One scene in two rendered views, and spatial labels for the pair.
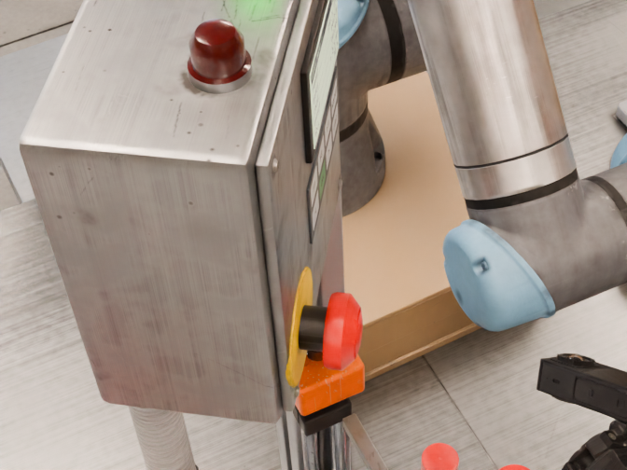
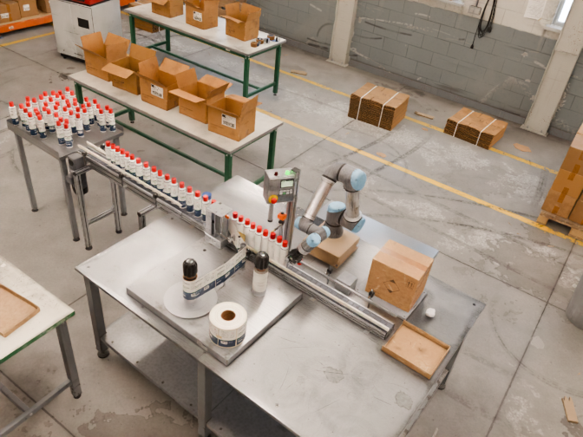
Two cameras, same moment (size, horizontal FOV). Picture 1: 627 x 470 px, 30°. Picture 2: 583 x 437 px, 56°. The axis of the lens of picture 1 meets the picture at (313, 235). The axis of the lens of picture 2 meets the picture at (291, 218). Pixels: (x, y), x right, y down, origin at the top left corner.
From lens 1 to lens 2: 2.87 m
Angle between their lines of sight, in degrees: 41
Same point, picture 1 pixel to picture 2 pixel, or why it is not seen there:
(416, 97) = (353, 238)
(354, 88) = (333, 219)
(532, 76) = (312, 207)
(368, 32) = (337, 214)
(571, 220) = (304, 221)
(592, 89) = not seen: hidden behind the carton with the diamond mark
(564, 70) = not seen: hidden behind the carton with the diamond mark
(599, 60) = not seen: hidden behind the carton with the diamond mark
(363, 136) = (334, 229)
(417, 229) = (329, 244)
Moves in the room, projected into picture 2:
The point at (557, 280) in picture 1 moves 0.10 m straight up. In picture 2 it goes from (299, 225) to (301, 211)
